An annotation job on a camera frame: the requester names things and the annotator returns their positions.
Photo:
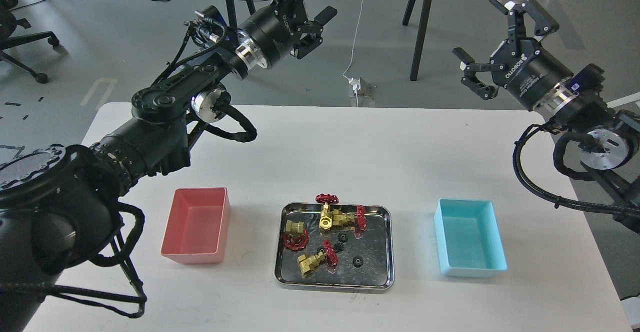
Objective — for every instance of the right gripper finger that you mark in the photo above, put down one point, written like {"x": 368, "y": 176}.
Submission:
{"x": 544, "y": 23}
{"x": 470, "y": 68}

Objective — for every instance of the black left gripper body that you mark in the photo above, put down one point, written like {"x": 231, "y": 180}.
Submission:
{"x": 277, "y": 30}

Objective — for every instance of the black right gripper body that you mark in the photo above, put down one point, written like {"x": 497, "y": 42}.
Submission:
{"x": 530, "y": 71}

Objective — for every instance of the brass valve red handle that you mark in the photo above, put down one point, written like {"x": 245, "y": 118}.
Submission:
{"x": 357, "y": 220}
{"x": 295, "y": 236}
{"x": 308, "y": 264}
{"x": 326, "y": 213}

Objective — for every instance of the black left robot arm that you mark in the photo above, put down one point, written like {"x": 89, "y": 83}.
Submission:
{"x": 64, "y": 231}

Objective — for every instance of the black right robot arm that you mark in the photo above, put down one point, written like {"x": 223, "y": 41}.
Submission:
{"x": 593, "y": 139}

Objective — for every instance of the light blue plastic box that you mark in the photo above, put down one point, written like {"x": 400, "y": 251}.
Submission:
{"x": 468, "y": 239}

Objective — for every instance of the pink plastic box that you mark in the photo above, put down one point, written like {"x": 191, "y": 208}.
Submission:
{"x": 197, "y": 226}

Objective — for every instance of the white power adapter on floor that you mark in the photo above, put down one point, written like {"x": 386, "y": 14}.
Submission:
{"x": 360, "y": 87}

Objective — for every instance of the black stand leg right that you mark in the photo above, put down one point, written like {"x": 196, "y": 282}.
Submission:
{"x": 421, "y": 31}

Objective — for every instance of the shiny metal tray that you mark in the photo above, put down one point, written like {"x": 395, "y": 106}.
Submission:
{"x": 375, "y": 245}

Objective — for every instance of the black office chair base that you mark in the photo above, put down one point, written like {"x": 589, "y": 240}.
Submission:
{"x": 9, "y": 24}

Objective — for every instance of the brass valve red handle top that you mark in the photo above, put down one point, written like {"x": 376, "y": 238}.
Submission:
{"x": 326, "y": 213}

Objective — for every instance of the brass valve red handle bottom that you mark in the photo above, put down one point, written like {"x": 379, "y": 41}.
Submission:
{"x": 308, "y": 264}

